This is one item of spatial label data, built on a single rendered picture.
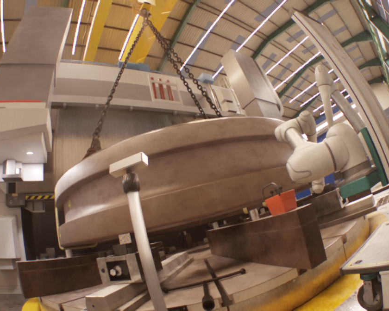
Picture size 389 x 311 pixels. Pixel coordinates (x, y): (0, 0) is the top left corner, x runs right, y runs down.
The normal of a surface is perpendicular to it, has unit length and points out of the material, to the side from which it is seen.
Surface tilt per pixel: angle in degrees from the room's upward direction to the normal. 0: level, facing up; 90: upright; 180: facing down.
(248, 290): 90
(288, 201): 97
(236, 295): 90
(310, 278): 90
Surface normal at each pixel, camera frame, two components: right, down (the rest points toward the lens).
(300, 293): 0.18, -0.39
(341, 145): -0.52, -0.22
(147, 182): -0.13, -0.31
